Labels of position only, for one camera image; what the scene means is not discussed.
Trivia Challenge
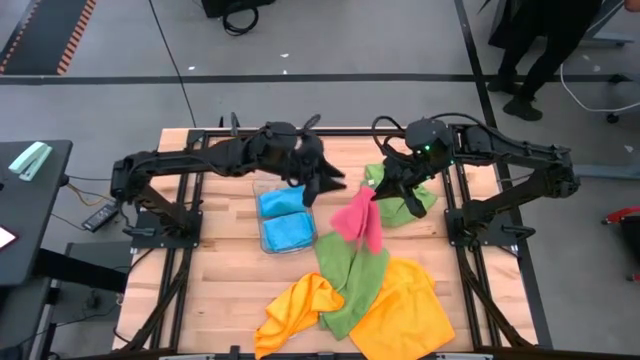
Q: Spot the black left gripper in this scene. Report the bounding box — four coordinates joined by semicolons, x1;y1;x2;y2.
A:
249;121;348;195

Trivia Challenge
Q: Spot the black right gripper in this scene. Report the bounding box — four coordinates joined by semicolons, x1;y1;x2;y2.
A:
372;118;457;220

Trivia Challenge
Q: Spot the pink microfiber towel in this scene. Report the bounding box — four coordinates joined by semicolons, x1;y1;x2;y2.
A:
329;185;385;255

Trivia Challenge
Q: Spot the blue microfiber towel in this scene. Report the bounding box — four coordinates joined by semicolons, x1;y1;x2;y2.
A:
258;185;307;219
262;212;317;254

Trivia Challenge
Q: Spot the clear plastic bin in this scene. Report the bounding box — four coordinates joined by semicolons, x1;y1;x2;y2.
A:
252;179;320;255

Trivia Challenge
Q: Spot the green microfiber towel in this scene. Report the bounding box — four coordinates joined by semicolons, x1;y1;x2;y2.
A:
360;162;439;229
313;230;391;341

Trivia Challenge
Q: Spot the orange microfiber towel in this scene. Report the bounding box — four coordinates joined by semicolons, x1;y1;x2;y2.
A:
348;257;456;360
253;272;346;360

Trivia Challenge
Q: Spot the black desk base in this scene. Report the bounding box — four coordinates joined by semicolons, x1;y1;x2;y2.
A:
487;0;516;50

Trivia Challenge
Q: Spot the black equipment box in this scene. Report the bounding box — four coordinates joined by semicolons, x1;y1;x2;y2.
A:
201;0;277;20

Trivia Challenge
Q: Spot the grey table foot bar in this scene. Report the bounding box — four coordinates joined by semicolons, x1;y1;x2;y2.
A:
574;163;640;181

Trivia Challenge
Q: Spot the red and black chair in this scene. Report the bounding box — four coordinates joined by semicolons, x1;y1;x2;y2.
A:
602;203;640;284

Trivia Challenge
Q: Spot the person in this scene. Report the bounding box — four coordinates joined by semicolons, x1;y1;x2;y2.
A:
487;0;604;122

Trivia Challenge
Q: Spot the black power adapter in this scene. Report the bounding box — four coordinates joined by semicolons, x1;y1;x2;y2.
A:
81;203;120;234

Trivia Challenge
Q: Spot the grey desk leg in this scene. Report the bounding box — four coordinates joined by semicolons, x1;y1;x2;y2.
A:
589;0;636;50

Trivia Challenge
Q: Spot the black desk underframe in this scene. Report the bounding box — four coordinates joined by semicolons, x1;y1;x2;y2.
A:
0;242;132;360

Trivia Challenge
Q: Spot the mint green stapler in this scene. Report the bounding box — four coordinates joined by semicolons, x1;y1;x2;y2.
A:
8;141;54;182

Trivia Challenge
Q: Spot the black side desk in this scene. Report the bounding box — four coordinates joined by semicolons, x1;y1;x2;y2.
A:
0;139;74;287

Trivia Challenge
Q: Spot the black mat with orange stripes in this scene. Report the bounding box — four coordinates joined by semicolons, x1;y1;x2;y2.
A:
0;0;97;76

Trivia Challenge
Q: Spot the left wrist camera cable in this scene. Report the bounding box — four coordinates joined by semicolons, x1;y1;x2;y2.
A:
298;113;322;134

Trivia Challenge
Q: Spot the black metal table frame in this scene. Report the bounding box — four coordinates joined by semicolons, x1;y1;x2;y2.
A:
113;112;540;360

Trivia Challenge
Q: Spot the coiled black cable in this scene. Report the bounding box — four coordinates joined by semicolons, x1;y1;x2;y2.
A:
221;4;261;38

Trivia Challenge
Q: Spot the white cable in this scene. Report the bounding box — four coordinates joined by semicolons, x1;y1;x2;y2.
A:
558;62;640;115

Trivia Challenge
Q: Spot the long black floor cable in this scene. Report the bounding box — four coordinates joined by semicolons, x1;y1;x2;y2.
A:
148;0;197;129

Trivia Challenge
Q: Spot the yellow cable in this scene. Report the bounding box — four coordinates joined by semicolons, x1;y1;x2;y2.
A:
66;182;112;207

